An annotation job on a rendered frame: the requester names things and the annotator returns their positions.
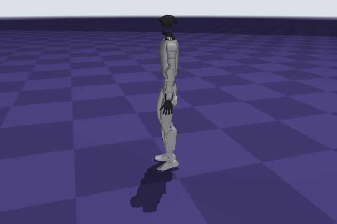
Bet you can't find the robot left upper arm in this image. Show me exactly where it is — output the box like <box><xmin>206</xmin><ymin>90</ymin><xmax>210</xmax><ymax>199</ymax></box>
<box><xmin>164</xmin><ymin>42</ymin><xmax>177</xmax><ymax>76</ymax></box>

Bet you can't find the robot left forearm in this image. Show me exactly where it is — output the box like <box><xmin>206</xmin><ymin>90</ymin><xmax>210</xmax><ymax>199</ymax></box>
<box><xmin>165</xmin><ymin>69</ymin><xmax>175</xmax><ymax>100</ymax></box>

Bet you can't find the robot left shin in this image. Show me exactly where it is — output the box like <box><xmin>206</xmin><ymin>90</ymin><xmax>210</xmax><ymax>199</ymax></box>
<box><xmin>164</xmin><ymin>130</ymin><xmax>177</xmax><ymax>163</ymax></box>

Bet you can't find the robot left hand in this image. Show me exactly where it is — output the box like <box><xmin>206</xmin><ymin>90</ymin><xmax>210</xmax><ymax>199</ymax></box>
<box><xmin>160</xmin><ymin>94</ymin><xmax>173</xmax><ymax>115</ymax></box>

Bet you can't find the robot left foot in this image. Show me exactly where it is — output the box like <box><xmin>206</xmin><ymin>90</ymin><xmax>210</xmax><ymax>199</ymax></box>
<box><xmin>157</xmin><ymin>159</ymin><xmax>179</xmax><ymax>170</ymax></box>

